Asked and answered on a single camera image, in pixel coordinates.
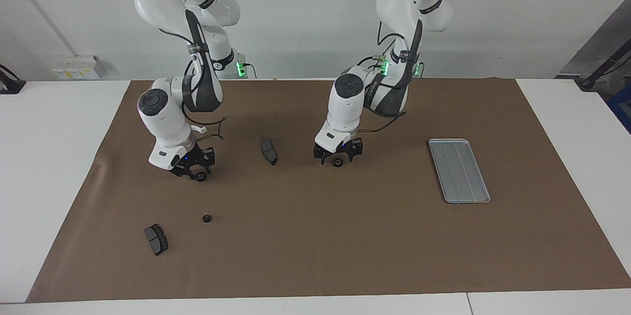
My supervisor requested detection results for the short dark grey brake pad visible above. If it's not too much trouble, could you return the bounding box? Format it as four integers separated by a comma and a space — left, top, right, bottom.
144, 224, 169, 256

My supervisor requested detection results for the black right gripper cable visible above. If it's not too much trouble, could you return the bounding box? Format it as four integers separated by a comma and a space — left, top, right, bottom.
181, 116, 228, 142

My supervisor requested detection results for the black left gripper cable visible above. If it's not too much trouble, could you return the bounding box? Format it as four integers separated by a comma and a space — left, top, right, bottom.
357, 110, 408, 134

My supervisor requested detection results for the white wall outlet box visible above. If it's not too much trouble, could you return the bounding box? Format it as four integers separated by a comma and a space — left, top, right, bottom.
52, 55, 105, 80

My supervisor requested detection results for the blue crate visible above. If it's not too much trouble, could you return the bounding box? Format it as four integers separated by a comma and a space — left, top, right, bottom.
607, 83, 631, 133

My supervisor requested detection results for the black clamp mount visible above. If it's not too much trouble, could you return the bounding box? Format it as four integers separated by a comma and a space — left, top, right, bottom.
0, 65, 26, 95

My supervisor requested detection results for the long dark grey brake pad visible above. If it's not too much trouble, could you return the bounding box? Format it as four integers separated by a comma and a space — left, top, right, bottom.
260, 138, 279, 166

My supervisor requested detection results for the dark grey metal frame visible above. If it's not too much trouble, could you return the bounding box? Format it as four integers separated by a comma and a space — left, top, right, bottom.
557, 0, 631, 96

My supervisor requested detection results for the white wall conduit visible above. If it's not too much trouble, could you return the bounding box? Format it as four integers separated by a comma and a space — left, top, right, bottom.
9, 0, 78, 58

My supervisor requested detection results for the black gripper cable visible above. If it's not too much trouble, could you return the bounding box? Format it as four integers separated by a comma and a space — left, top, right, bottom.
181, 116, 228, 142
357, 110, 408, 134

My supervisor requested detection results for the silver metal tray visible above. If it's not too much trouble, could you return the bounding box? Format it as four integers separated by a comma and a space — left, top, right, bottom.
428, 138, 491, 204

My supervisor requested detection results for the brown table mat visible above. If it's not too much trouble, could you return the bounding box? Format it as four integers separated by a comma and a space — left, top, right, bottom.
26, 77, 631, 303

